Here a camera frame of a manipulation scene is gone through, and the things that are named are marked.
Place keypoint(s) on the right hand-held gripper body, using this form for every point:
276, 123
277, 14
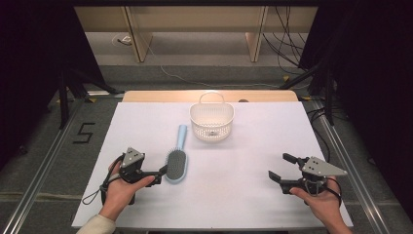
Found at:
316, 169

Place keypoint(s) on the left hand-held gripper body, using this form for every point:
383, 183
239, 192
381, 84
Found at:
131, 169

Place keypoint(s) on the light blue hairbrush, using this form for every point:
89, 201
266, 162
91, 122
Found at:
177, 162

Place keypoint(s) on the white plastic basket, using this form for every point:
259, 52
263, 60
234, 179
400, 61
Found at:
211, 122

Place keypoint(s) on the person's left hand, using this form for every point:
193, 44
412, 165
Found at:
118, 195

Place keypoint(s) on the person's right hand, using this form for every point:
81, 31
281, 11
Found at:
324, 204

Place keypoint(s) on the white board sheet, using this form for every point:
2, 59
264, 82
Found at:
227, 188

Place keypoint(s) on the black tripod stand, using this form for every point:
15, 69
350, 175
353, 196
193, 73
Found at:
65, 97
328, 97

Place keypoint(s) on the wooden table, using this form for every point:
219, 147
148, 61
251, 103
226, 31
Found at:
162, 96

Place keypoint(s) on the dark curtain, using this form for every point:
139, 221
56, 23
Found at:
373, 81
32, 65

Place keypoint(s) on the round floor socket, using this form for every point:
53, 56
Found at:
122, 39

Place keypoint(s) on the beige wooden desk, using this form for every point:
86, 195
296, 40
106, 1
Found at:
195, 18

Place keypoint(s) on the metal floor rail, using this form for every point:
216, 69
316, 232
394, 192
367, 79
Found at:
350, 169
39, 175

